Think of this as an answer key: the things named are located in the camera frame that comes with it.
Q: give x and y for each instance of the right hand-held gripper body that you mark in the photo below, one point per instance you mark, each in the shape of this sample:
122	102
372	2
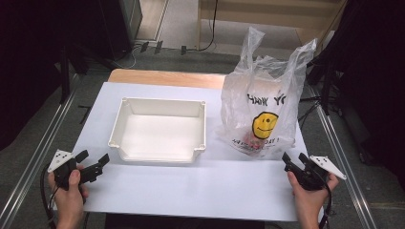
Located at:
310	179

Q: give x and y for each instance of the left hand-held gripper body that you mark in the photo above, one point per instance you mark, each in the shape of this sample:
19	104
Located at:
60	159

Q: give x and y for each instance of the white plastic bin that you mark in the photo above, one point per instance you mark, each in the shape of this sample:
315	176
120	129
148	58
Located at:
159	133

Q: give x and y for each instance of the clear smiley plastic bag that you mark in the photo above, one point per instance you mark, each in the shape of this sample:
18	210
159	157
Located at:
248	89

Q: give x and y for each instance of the person's right hand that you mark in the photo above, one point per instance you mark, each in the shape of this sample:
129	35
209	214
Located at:
309	202

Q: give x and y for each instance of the person's left hand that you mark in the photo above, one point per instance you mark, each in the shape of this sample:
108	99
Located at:
68	200

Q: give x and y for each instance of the white table mat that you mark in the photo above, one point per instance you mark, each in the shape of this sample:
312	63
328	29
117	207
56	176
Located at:
178	191

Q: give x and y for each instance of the dark cabinet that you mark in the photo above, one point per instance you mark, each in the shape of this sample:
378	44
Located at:
124	25

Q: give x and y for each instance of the light wooden shelf unit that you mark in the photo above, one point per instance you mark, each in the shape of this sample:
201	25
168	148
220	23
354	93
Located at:
270	19

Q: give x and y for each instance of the metal floor rail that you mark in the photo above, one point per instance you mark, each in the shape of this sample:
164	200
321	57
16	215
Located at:
344	159
35	159

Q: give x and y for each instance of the black stand post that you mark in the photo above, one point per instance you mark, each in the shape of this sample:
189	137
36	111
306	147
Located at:
64	79
326	92

